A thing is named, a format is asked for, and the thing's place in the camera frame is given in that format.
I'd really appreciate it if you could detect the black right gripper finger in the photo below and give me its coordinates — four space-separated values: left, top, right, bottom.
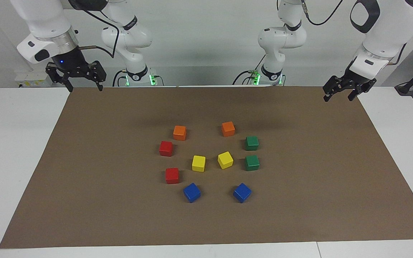
46 62 74 93
89 60 107 92

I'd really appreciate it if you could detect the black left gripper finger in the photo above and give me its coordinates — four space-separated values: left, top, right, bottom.
323 75 347 102
348 85 367 102

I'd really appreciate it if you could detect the red wooden cube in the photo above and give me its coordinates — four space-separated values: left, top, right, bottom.
159 141 174 157
165 168 180 184

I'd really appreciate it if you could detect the orange wooden cube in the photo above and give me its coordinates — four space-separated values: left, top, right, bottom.
173 125 187 141
221 121 236 137

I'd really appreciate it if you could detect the brown table mat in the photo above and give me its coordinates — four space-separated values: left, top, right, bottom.
0 86 413 249

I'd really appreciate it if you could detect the yellow wooden cube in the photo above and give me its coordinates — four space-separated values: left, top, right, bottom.
191 155 206 172
217 151 234 169

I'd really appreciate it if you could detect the blue wooden cube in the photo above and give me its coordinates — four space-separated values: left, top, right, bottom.
233 183 252 204
183 183 201 204

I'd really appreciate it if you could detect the black base cable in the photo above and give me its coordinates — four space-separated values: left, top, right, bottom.
232 54 267 86
112 69 128 87

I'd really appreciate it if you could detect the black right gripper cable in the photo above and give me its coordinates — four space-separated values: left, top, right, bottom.
79 9 120 59

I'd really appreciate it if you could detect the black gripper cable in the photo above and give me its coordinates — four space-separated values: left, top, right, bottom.
79 9 120 59
302 0 407 66

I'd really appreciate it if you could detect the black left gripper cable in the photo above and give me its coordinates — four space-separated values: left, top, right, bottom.
302 0 407 66

